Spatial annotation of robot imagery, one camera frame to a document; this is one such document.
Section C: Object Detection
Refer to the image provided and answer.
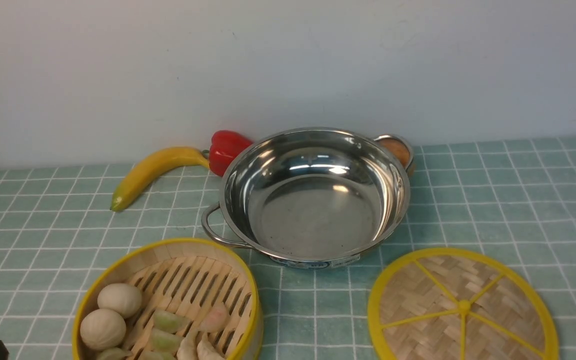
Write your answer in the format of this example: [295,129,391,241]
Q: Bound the yellow bamboo steamer basket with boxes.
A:
[71,238,264,360]

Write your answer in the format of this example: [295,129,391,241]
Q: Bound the yellow woven steamer lid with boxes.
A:
[366,247,560,360]

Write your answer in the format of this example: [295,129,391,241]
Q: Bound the stainless steel pot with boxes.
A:
[201,127,415,269]

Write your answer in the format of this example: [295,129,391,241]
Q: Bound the orange fruit behind pot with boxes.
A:
[377,137,412,168]

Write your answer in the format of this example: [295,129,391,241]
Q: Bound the lower round white bun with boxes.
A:
[79,309,127,351]

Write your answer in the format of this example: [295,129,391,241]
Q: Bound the round white bun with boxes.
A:
[79,309,127,351]
[97,283,143,319]

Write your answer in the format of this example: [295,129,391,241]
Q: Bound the upper round white bun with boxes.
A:
[97,283,143,319]

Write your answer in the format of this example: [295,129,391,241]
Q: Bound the green dumpling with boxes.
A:
[151,309,190,334]

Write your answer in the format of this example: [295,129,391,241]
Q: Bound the white dumpling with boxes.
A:
[196,334,226,360]

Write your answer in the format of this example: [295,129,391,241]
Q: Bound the yellow banana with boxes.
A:
[110,146,210,212]

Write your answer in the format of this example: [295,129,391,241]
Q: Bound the pink dumpling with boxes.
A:
[198,301,230,333]

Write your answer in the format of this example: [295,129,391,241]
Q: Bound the red bell pepper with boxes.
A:
[208,130,253,177]

